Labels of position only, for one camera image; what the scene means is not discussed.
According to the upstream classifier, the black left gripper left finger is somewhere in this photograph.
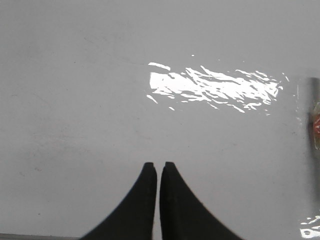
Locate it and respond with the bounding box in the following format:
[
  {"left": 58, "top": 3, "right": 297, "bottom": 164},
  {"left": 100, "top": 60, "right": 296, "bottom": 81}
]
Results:
[{"left": 82, "top": 162, "right": 157, "bottom": 240}]

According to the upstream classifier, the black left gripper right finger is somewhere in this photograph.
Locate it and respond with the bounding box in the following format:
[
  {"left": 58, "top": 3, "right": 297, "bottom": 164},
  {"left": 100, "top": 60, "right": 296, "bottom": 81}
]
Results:
[{"left": 159, "top": 162, "right": 240, "bottom": 240}]

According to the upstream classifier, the white whiteboard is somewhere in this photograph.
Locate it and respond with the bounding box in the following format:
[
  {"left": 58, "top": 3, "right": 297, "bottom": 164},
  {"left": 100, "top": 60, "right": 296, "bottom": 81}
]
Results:
[{"left": 0, "top": 0, "right": 320, "bottom": 240}]

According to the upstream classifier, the white black whiteboard marker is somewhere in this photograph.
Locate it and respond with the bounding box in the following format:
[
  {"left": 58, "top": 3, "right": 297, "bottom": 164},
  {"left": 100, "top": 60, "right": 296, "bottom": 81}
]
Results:
[{"left": 308, "top": 77, "right": 320, "bottom": 151}]

